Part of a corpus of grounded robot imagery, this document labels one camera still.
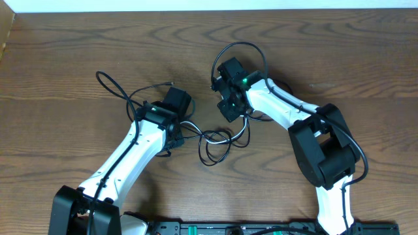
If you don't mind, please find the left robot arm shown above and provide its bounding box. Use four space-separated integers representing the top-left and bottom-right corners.
48 87 191 234

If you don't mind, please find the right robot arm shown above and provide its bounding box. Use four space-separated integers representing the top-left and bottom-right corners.
212 57 361 234

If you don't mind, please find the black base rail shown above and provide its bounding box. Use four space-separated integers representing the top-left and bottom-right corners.
120 211 401 235

